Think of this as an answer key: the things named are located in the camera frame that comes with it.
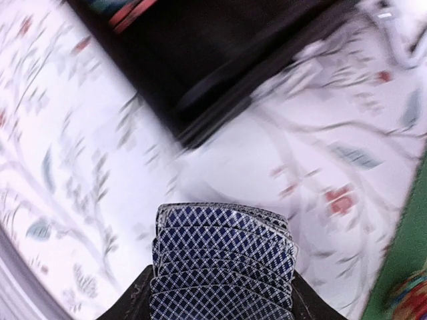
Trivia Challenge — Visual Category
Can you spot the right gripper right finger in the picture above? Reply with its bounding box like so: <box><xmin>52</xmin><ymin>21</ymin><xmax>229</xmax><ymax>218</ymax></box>
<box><xmin>291</xmin><ymin>271</ymin><xmax>346</xmax><ymax>320</ymax></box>

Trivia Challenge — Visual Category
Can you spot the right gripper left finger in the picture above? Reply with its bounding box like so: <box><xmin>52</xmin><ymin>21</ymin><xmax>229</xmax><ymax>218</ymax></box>
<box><xmin>97</xmin><ymin>266</ymin><xmax>153</xmax><ymax>320</ymax></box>

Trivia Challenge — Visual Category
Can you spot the blue playing card deck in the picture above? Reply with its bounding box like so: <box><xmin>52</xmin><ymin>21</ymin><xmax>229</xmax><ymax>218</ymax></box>
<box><xmin>149</xmin><ymin>203</ymin><xmax>298</xmax><ymax>319</ymax></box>

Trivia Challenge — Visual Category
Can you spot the purple black chip stack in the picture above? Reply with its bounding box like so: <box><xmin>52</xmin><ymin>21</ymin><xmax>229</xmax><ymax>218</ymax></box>
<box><xmin>387</xmin><ymin>269</ymin><xmax>426</xmax><ymax>320</ymax></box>

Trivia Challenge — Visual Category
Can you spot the black poker chip case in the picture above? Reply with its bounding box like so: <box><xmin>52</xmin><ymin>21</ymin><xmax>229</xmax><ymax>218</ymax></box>
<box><xmin>70</xmin><ymin>1</ymin><xmax>356</xmax><ymax>149</ymax></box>

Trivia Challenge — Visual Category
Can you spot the green poker felt mat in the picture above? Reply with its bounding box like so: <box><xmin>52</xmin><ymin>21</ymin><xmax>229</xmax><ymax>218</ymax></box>
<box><xmin>362</xmin><ymin>160</ymin><xmax>426</xmax><ymax>319</ymax></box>

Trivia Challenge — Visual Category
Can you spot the floral tablecloth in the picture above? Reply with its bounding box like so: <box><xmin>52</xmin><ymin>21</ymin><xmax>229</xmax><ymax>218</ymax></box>
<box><xmin>1</xmin><ymin>1</ymin><xmax>426</xmax><ymax>319</ymax></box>

